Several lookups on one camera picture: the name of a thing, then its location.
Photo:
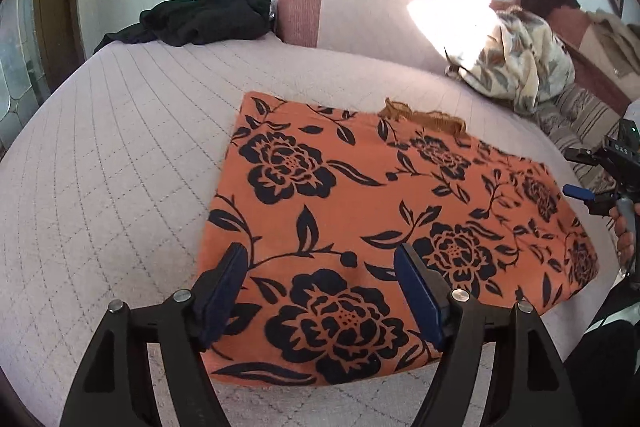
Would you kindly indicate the orange black floral garment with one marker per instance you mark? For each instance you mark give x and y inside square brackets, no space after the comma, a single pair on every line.
[321,197]

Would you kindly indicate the black crumpled garment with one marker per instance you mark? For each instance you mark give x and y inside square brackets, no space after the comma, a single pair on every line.
[198,22]

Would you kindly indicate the striped patterned cushion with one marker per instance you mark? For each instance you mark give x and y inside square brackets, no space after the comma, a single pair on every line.
[576,119]

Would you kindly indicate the wooden door with glass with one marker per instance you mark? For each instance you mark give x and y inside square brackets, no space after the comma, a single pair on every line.
[40,48]

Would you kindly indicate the person's right hand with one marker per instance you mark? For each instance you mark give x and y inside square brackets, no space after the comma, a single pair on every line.
[626,241]

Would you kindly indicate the pink bolster pillow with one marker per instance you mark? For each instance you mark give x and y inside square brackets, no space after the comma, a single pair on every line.
[297,22]

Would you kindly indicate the cream floral blanket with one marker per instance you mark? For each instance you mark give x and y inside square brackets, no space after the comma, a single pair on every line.
[515,58]

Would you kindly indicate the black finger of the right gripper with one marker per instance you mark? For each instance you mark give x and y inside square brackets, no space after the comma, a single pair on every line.
[578,192]

